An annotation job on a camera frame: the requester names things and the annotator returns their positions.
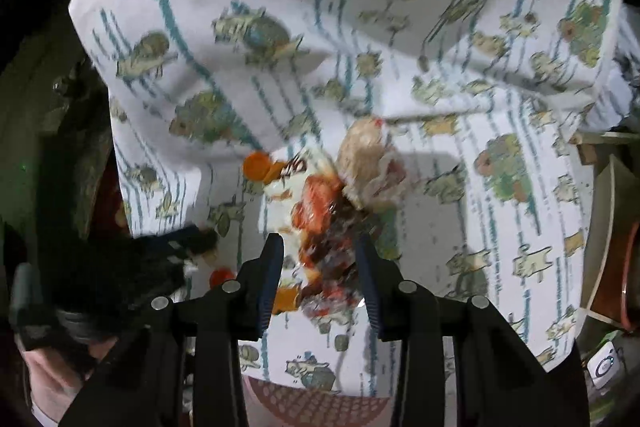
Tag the printed blanket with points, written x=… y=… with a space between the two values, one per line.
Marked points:
x=350 y=32

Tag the brown paper bag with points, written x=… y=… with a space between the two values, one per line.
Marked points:
x=365 y=152

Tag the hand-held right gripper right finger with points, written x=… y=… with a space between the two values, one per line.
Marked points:
x=369 y=287

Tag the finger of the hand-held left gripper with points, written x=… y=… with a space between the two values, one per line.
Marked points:
x=192 y=241

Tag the wooden furniture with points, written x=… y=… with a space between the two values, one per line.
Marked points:
x=612 y=227

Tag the clear plastic wrapper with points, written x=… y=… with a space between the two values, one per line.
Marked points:
x=332 y=237

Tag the person's left hand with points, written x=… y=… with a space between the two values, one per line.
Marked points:
x=52 y=377

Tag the grey-blue cloth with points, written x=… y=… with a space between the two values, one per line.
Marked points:
x=627 y=72

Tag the white printed wrapper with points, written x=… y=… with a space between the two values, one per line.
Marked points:
x=285 y=187

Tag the white device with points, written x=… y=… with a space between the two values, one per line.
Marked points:
x=606 y=364

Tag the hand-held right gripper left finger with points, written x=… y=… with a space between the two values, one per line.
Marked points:
x=272 y=277

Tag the orange peel piece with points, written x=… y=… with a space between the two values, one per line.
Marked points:
x=256 y=166
x=221 y=277
x=287 y=300

